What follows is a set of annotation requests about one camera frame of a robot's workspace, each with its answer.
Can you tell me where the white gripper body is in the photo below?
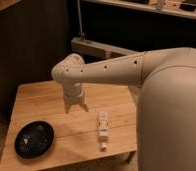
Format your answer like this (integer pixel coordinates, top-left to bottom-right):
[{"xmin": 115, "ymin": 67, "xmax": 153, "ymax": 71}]
[{"xmin": 63, "ymin": 83, "xmax": 85, "ymax": 105}]

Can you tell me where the wooden shelf with items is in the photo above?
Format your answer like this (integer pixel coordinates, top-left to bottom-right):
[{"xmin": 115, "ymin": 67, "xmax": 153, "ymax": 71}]
[{"xmin": 85, "ymin": 0, "xmax": 196, "ymax": 20}]

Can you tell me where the small white labelled bottle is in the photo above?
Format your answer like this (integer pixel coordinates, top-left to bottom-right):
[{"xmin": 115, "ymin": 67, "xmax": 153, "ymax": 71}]
[{"xmin": 98, "ymin": 112, "xmax": 109, "ymax": 151}]

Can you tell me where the grey metal beam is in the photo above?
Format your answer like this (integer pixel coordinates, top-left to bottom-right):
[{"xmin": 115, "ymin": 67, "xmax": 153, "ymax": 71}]
[{"xmin": 71, "ymin": 37, "xmax": 135, "ymax": 59}]

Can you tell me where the light wooden table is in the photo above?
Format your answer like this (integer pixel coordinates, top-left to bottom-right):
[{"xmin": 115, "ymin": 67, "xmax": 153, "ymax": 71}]
[{"xmin": 0, "ymin": 81, "xmax": 137, "ymax": 171}]

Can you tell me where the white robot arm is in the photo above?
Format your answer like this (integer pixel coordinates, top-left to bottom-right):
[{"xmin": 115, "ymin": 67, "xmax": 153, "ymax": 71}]
[{"xmin": 51, "ymin": 47, "xmax": 196, "ymax": 171}]

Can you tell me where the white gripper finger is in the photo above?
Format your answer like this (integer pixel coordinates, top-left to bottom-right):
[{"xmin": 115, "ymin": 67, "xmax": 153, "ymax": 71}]
[
  {"xmin": 80, "ymin": 103, "xmax": 89, "ymax": 112},
  {"xmin": 65, "ymin": 104, "xmax": 71, "ymax": 114}
]

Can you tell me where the dark wooden cabinet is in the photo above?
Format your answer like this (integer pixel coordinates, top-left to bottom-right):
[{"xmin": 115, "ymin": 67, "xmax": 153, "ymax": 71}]
[{"xmin": 0, "ymin": 0, "xmax": 70, "ymax": 123}]

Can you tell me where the vertical metal pole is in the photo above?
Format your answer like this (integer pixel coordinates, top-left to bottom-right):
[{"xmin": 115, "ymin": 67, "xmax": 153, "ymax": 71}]
[{"xmin": 77, "ymin": 0, "xmax": 84, "ymax": 41}]

